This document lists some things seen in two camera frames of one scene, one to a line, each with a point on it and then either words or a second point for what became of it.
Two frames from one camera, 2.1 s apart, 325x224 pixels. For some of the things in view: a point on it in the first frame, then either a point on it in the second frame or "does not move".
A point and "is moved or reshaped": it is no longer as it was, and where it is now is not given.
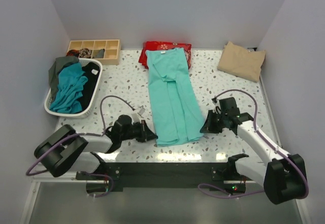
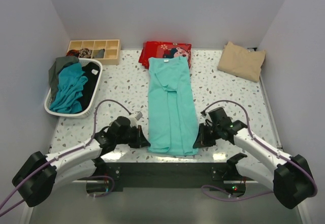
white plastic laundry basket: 83,114 does not move
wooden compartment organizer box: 112,49 does not move
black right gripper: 207,127 to 201,140
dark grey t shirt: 54,69 does not move
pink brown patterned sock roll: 85,53 does not move
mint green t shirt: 176,107 is moved or reshaped
